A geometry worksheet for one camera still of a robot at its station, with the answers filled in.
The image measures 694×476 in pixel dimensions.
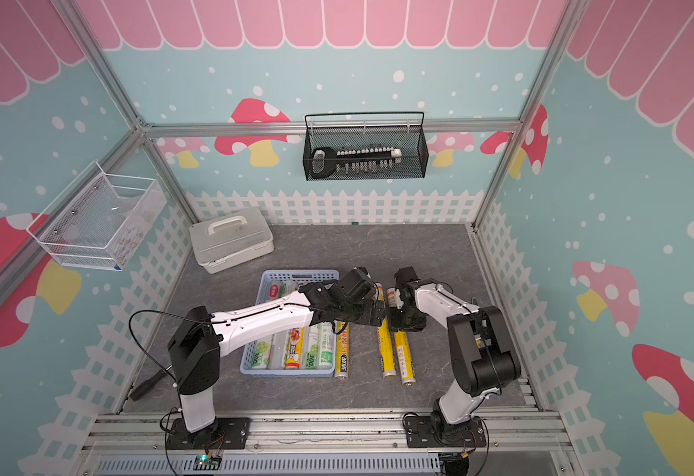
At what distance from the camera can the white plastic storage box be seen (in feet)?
3.33

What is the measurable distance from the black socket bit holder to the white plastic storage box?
1.11 ft

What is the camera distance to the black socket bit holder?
0.89 meters
